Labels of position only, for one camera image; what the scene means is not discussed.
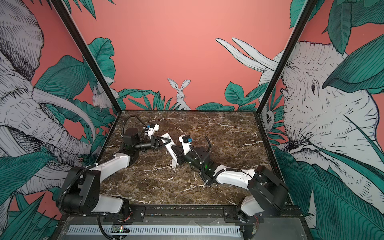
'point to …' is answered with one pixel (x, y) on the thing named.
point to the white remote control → (168, 142)
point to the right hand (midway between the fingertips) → (170, 147)
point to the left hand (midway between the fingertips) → (169, 141)
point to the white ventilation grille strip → (160, 230)
